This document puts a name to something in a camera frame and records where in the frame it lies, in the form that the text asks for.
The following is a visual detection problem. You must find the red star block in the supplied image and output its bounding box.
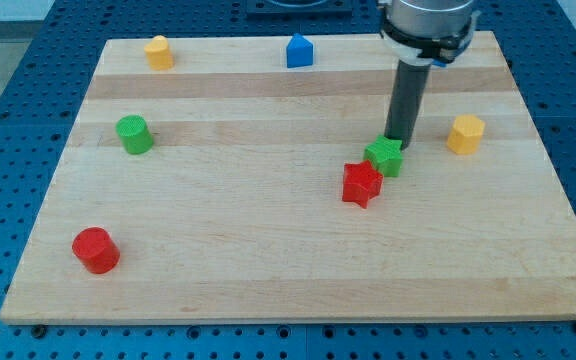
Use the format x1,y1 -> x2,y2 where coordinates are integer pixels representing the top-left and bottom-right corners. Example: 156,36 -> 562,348
342,160 -> 383,209

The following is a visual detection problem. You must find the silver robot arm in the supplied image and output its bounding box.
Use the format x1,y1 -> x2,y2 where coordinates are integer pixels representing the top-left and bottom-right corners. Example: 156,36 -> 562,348
378,0 -> 481,67

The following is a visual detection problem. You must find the green star block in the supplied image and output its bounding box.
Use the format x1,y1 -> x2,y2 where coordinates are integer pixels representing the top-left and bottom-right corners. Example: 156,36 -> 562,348
363,135 -> 403,177

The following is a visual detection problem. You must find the wooden board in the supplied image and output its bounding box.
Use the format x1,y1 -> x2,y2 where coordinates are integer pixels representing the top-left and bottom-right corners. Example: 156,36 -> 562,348
0,31 -> 576,325

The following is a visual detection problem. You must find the blue triangle block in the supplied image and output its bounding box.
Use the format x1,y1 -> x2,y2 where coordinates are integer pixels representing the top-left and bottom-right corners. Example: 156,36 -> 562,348
286,33 -> 314,68

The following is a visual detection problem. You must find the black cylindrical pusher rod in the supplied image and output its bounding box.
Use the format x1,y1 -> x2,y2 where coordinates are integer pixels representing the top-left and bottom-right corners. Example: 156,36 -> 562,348
384,61 -> 430,151

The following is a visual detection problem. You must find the green cylinder block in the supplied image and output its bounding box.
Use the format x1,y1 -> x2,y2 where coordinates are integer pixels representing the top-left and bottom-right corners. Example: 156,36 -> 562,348
115,115 -> 154,155

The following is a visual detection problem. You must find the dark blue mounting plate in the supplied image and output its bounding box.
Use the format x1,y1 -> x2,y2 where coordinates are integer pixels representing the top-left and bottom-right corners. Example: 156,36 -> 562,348
245,0 -> 353,17

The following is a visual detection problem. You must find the yellow hexagon block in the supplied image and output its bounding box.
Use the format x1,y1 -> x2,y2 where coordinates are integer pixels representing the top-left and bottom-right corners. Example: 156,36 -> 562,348
446,114 -> 486,155

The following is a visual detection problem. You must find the yellow heart block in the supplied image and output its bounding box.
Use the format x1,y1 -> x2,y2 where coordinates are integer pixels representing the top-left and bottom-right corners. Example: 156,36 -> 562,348
143,35 -> 174,71

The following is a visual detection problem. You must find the red cylinder block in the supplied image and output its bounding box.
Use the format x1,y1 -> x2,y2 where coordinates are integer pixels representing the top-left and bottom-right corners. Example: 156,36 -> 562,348
71,227 -> 120,274

